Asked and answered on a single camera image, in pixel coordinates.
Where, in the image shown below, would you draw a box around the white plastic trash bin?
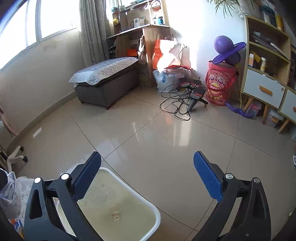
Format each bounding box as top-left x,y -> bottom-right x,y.
55,167 -> 162,241

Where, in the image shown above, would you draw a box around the floral tablecloth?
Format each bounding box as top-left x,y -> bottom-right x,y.
8,177 -> 34,239

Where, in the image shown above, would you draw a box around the white office chair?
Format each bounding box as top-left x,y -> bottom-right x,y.
1,108 -> 28,172

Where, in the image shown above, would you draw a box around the white paper on floor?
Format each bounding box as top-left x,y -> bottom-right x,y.
33,127 -> 42,138

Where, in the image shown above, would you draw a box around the wooden cabinet with drawers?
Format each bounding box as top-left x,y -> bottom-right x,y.
240,15 -> 295,133

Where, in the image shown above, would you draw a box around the grey storage bench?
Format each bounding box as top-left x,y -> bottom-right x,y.
74,64 -> 139,109

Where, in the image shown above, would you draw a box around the red cylindrical snack bin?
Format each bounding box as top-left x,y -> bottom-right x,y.
205,61 -> 238,106

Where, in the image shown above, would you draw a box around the quilted bench cover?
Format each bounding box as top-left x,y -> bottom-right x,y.
69,57 -> 139,86

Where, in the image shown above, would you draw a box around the white printed shopping bag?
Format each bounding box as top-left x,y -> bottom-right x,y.
152,70 -> 184,92

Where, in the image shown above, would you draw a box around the purple balance ball toy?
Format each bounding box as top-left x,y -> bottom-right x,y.
212,36 -> 246,66

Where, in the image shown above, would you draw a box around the orange shopping bag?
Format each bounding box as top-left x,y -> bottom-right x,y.
152,39 -> 191,72

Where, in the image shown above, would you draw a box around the beige curtain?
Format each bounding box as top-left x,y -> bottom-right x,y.
79,0 -> 110,67

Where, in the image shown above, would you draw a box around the potted green plant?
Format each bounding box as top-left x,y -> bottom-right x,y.
206,0 -> 257,17

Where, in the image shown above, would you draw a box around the wooden desk shelf unit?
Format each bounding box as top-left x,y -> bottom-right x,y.
107,1 -> 171,87

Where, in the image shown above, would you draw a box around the black cables on floor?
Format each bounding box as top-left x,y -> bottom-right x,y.
159,77 -> 209,122

